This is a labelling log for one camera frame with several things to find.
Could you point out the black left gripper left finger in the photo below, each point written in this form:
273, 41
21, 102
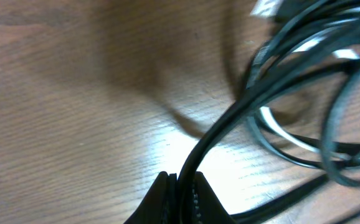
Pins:
159, 205

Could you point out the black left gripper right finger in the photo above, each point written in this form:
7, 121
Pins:
205, 206

